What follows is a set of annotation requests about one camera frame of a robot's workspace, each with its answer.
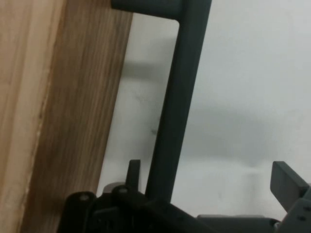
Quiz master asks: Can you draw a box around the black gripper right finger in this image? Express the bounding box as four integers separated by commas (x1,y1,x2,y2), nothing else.
270,161,311,233

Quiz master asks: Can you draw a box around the black bar door handle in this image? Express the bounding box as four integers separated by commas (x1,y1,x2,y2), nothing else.
110,0,213,205

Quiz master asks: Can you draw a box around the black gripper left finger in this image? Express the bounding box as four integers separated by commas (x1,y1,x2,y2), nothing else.
58,159,209,233

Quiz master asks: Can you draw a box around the wooden cabinet door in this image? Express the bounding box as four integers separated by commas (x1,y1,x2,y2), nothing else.
0,0,134,233

